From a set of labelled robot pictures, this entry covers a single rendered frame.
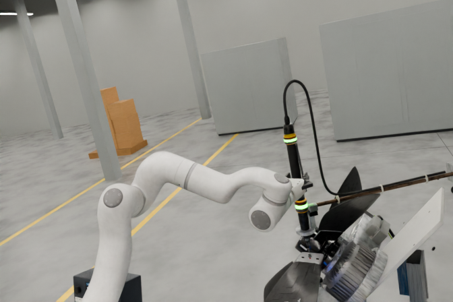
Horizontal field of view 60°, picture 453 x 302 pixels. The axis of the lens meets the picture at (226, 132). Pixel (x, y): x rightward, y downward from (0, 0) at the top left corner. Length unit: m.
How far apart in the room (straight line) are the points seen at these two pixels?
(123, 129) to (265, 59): 3.72
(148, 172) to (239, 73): 7.63
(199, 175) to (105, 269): 0.38
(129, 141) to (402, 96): 5.99
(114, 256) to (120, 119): 8.38
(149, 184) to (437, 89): 6.14
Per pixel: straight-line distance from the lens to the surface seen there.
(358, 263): 1.55
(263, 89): 8.70
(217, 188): 1.17
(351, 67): 6.87
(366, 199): 1.41
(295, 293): 1.41
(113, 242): 1.24
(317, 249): 1.57
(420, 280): 1.60
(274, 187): 1.12
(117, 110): 9.49
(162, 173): 1.22
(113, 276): 1.25
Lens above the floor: 2.00
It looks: 12 degrees down
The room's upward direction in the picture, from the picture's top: 11 degrees counter-clockwise
